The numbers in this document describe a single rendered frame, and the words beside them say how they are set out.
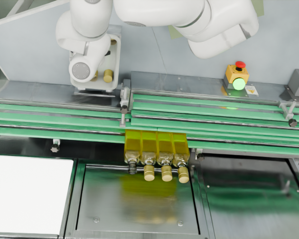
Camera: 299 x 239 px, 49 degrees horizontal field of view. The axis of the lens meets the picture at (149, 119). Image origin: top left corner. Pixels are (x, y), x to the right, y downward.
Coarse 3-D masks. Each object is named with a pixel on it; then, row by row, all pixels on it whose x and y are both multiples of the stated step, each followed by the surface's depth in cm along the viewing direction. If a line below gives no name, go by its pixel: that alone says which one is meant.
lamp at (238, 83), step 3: (237, 78) 123; (240, 78) 123; (234, 81) 123; (237, 81) 122; (240, 81) 122; (243, 81) 122; (234, 84) 123; (237, 84) 122; (240, 84) 122; (243, 84) 122; (234, 87) 124; (237, 87) 123; (240, 87) 123; (243, 87) 123
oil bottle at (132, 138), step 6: (126, 132) 119; (132, 132) 119; (138, 132) 119; (126, 138) 116; (132, 138) 116; (138, 138) 117; (126, 144) 114; (132, 144) 114; (138, 144) 115; (126, 150) 112; (132, 150) 112; (138, 150) 112; (126, 156) 111; (132, 156) 111; (138, 156) 112; (126, 162) 113; (138, 162) 113
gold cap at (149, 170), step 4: (144, 168) 110; (148, 168) 108; (152, 168) 109; (144, 172) 108; (148, 172) 107; (152, 172) 108; (144, 176) 107; (148, 176) 107; (152, 176) 107; (148, 180) 108
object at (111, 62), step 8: (120, 40) 111; (112, 48) 120; (120, 48) 112; (72, 56) 114; (112, 56) 122; (104, 64) 124; (112, 64) 124; (72, 80) 120; (112, 80) 125; (96, 88) 122; (104, 88) 122; (112, 88) 123
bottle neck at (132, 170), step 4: (128, 160) 111; (132, 160) 110; (136, 160) 112; (128, 164) 110; (132, 164) 109; (136, 164) 111; (128, 168) 108; (132, 168) 107; (136, 168) 109; (128, 172) 108; (132, 172) 109; (136, 172) 109
